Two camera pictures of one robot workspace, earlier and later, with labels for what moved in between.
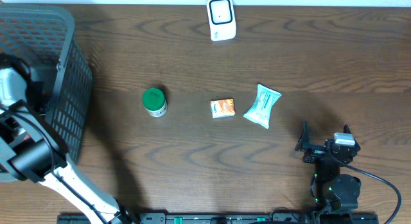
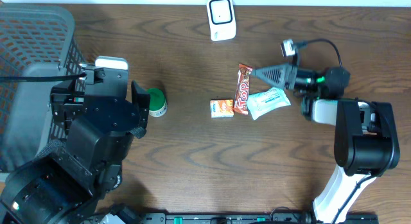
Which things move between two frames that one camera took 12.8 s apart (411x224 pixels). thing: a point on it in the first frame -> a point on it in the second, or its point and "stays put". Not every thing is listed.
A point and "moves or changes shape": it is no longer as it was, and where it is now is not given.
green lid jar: x=154 y=102 stays put
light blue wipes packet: x=260 y=111 moves or changes shape
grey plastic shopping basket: x=44 y=36 stays put
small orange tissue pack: x=223 y=108 stays put
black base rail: x=189 y=218 stays put
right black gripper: x=314 y=153 -> x=287 y=77
